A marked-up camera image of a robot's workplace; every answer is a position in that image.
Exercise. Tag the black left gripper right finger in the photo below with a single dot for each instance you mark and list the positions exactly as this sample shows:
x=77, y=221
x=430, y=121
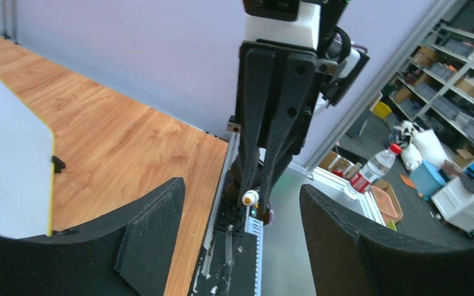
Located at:
x=352, y=255

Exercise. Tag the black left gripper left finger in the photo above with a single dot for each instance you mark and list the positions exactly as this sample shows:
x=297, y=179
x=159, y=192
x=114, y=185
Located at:
x=127, y=251

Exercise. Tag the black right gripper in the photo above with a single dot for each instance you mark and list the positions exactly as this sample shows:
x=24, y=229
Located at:
x=276, y=80

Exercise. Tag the yellow framed whiteboard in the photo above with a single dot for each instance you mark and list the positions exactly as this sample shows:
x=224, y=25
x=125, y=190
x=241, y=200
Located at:
x=26, y=169

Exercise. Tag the black whiteboard foot clip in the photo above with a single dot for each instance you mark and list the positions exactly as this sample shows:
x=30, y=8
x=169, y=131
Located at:
x=58, y=164

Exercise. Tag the clear plastic water bottle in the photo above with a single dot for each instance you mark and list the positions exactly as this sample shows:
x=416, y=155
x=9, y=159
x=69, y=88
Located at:
x=375, y=168

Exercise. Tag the blue plastic bin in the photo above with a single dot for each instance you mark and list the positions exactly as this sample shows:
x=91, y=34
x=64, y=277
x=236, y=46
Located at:
x=427, y=180

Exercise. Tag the white storage box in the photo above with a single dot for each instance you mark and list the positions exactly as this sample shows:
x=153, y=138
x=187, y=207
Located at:
x=455, y=203

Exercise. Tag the grey storage shelf rack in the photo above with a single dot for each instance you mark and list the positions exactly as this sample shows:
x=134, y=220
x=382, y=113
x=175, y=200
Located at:
x=434, y=86

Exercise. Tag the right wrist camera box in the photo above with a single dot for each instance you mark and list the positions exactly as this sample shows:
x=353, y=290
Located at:
x=303, y=31

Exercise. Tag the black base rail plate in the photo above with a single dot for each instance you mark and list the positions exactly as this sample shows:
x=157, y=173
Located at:
x=230, y=258

